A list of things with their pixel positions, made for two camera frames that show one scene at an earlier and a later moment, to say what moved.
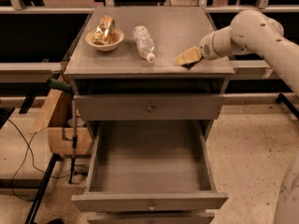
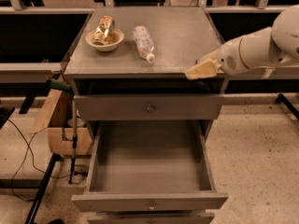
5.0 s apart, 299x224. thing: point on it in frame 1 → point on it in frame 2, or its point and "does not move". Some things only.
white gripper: x=206 y=49 → x=228 y=58
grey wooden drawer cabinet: x=151 y=144 does not move
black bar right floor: x=281 y=98 does not move
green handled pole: x=69 y=90 does not move
